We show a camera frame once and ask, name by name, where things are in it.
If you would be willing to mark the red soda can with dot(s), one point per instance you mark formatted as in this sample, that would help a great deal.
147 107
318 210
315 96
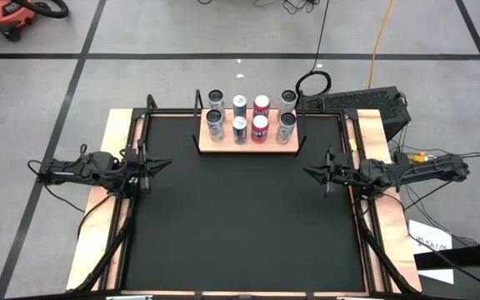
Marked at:
260 131
261 104

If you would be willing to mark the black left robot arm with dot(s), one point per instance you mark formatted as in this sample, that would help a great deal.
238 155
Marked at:
90 166

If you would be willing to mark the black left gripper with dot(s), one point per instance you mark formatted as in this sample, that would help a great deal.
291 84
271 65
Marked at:
143 166

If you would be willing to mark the black power adapter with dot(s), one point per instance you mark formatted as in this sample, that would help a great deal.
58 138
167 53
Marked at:
400 158

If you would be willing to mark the silver metal bracket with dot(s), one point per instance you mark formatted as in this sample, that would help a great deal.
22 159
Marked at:
129 298

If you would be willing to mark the black aluminium table frame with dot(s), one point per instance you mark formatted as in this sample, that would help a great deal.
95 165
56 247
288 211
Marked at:
169 112

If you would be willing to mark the orange shop vacuum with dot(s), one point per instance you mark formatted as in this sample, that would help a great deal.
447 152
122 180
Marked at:
6 14

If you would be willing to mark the wooden shelf board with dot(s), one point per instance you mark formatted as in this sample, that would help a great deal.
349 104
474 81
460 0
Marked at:
248 148

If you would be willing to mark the blue silver energy drink can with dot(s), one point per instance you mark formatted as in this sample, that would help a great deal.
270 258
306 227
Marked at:
240 106
240 132

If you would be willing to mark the white paper sheet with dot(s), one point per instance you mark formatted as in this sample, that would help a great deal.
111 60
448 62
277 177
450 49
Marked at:
427 231

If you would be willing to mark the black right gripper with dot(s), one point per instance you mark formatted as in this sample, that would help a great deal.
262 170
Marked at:
344 173

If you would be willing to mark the yellow plug connector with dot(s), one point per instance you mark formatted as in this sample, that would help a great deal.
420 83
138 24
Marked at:
418 158

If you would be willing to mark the black metal shelf frame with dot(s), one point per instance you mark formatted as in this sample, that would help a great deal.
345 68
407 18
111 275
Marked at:
198 100

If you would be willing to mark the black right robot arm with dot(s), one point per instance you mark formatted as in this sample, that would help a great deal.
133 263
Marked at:
431 168

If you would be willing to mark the black metal bar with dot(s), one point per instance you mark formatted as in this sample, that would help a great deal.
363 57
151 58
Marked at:
465 255

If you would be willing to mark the black table mat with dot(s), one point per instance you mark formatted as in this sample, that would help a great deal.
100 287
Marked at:
244 229

